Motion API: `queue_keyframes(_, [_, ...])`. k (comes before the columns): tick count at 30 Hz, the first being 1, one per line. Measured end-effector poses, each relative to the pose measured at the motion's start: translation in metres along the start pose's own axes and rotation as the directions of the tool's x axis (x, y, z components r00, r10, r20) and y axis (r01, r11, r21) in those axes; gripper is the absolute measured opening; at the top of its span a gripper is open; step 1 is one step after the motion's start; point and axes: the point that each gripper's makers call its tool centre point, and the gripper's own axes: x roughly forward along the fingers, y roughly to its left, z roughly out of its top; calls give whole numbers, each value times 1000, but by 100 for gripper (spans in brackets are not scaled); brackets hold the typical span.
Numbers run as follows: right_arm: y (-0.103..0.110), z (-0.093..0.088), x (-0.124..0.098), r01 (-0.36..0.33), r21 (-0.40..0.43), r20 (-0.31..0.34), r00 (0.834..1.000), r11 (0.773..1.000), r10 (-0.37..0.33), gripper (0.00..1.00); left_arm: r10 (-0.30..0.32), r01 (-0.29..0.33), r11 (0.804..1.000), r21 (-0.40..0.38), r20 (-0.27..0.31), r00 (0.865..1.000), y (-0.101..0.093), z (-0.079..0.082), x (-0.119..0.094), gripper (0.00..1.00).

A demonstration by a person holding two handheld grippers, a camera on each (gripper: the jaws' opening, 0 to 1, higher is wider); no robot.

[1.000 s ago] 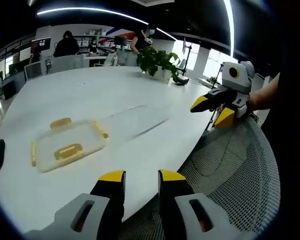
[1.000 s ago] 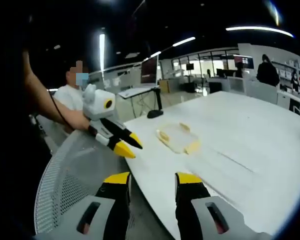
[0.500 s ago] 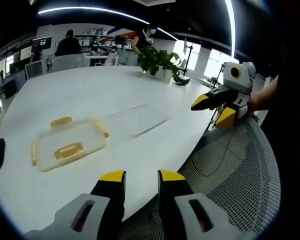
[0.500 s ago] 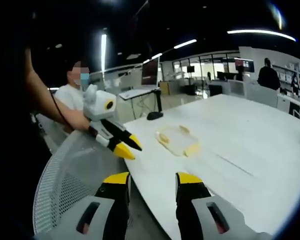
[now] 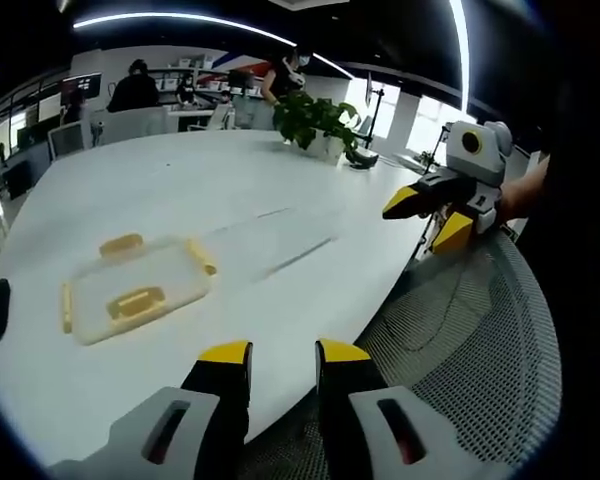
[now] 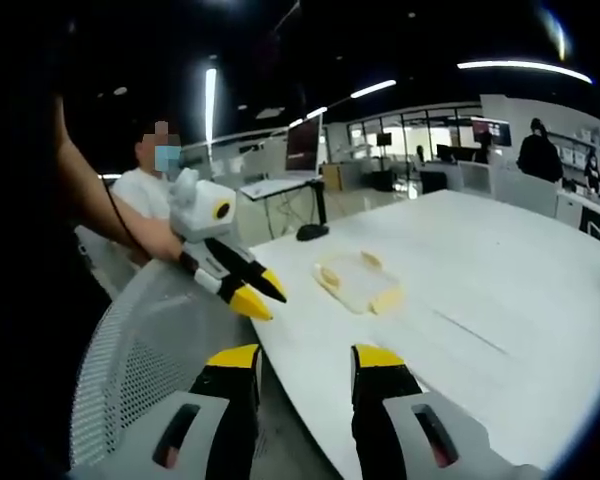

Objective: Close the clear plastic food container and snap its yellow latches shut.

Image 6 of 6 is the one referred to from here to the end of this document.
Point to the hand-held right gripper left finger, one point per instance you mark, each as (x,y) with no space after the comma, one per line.
(195,430)

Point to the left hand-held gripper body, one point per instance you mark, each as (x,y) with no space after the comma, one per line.
(200,215)

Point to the black monitor stand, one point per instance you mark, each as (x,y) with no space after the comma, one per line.
(312,231)

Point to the wall screen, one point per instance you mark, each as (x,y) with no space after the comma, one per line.
(497,131)

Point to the pale yellow plastic buckle part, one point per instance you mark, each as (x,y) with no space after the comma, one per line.
(329,276)

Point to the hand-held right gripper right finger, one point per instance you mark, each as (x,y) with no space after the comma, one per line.
(395,430)

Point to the computer monitor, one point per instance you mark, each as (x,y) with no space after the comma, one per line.
(304,145)

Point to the clear plastic yellow-cornered tray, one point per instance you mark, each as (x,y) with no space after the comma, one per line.
(375,300)

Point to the white mesh office chair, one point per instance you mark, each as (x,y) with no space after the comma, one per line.
(140,350)

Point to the person's dark clothing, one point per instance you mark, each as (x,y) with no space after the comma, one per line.
(25,310)

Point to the white standing desk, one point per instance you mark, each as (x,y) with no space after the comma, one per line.
(275,186)

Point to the long ceiling light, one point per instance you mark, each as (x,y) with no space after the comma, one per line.
(525,68)
(372,88)
(210,105)

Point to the brown cabinet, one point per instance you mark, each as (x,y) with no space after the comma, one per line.
(333,176)

